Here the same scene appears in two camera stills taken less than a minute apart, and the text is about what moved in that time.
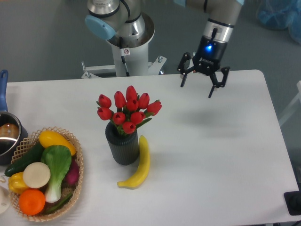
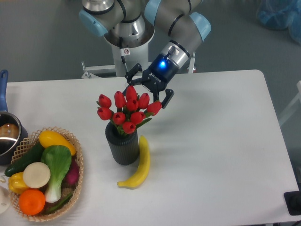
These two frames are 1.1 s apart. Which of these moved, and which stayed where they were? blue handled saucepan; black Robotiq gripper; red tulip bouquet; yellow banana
Moved: black Robotiq gripper
Stayed: red tulip bouquet; yellow banana; blue handled saucepan
